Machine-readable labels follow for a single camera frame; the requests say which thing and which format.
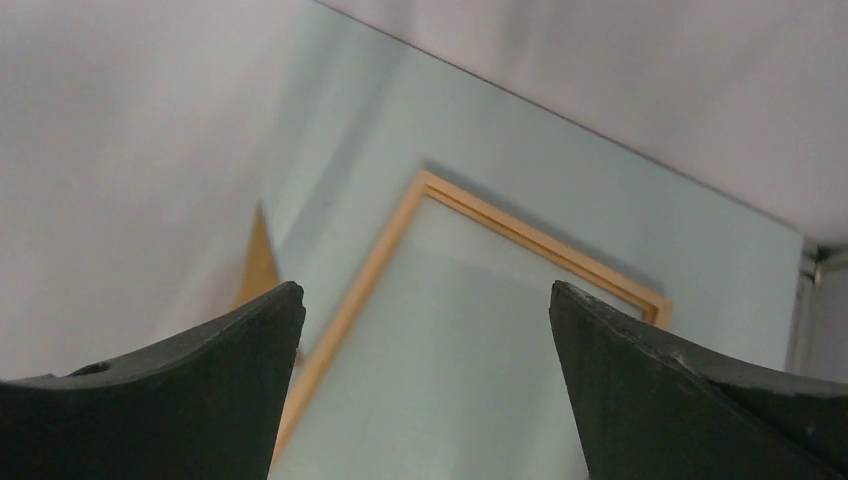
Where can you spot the clear acrylic sheet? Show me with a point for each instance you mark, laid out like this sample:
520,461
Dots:
450,370

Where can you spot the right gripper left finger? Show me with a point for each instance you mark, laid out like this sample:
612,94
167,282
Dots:
203,404

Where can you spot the light wooden picture frame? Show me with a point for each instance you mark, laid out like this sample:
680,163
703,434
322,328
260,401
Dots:
657,310

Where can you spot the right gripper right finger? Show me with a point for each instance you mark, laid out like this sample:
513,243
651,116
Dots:
649,404

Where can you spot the brown cardboard backing board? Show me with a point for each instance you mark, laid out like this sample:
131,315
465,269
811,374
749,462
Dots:
260,274

